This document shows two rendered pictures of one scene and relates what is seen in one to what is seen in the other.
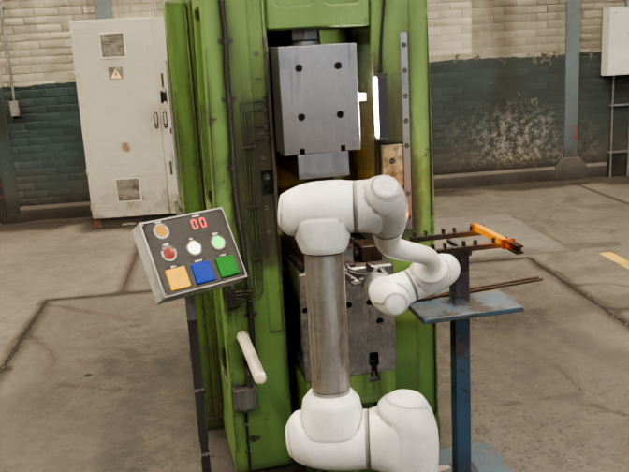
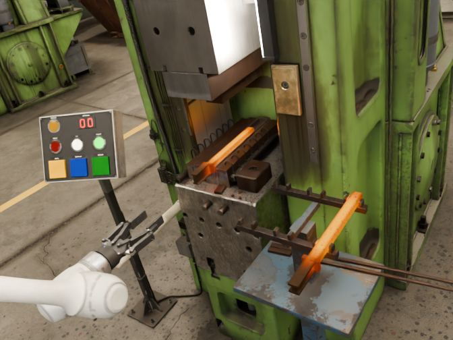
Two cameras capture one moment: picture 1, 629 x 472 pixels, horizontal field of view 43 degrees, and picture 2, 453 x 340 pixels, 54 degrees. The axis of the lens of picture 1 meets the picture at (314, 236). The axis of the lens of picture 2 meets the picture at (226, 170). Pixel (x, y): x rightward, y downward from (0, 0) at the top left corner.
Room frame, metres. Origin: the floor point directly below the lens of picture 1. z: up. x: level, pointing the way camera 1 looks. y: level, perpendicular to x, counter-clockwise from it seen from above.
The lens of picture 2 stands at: (2.19, -1.25, 1.83)
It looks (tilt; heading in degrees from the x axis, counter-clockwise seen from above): 31 degrees down; 52
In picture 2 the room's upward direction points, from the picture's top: 12 degrees counter-clockwise
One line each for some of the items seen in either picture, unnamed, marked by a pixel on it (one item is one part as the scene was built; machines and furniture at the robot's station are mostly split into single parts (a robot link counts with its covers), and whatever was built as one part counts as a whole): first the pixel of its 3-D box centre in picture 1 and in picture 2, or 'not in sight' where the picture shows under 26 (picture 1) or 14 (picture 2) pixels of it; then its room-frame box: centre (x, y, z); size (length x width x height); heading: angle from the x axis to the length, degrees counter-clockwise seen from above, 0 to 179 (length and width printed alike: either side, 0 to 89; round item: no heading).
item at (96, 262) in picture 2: (378, 287); (95, 268); (2.46, -0.20, 1.00); 0.09 x 0.06 x 0.09; 102
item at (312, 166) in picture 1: (311, 158); (220, 64); (3.23, -0.01, 1.32); 0.42 x 0.20 x 0.10; 12
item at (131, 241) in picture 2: not in sight; (135, 241); (2.61, -0.20, 1.00); 0.11 x 0.01 x 0.04; 171
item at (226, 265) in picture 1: (226, 266); (101, 166); (2.79, 0.32, 1.01); 0.07 x 0.05 x 0.07; 127
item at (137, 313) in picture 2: not in sight; (149, 302); (2.83, 0.48, 0.05); 0.22 x 0.22 x 0.09; 12
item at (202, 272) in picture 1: (202, 272); (79, 167); (2.72, 0.40, 1.01); 0.07 x 0.05 x 0.07; 127
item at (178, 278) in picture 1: (177, 278); (58, 168); (2.66, 0.48, 1.01); 0.07 x 0.05 x 0.07; 127
